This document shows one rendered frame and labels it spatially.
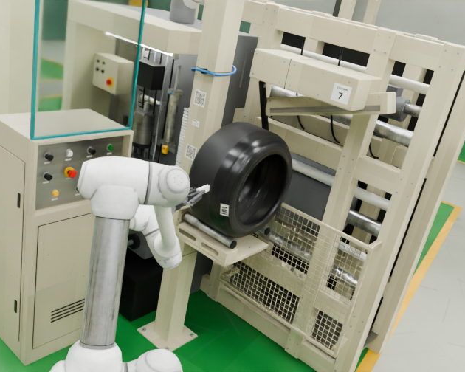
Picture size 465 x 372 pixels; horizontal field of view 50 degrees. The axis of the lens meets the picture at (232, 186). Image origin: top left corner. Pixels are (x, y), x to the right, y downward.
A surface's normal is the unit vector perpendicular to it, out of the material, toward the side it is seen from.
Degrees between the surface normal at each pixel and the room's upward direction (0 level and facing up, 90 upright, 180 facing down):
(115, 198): 72
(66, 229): 90
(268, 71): 90
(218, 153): 52
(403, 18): 90
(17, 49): 90
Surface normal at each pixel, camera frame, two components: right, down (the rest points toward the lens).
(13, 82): 0.83, 0.35
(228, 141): -0.24, -0.62
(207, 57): -0.65, 0.17
